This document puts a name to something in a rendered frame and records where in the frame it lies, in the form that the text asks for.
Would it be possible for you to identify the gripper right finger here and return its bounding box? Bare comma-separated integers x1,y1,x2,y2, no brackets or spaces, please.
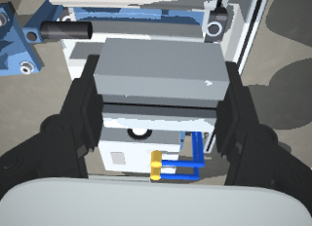
214,61,312,217

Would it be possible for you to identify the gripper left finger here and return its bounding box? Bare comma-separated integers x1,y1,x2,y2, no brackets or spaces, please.
0,55,104,201

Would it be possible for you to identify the white flat bar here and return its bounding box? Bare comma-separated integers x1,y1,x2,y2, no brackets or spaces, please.
71,20,204,42

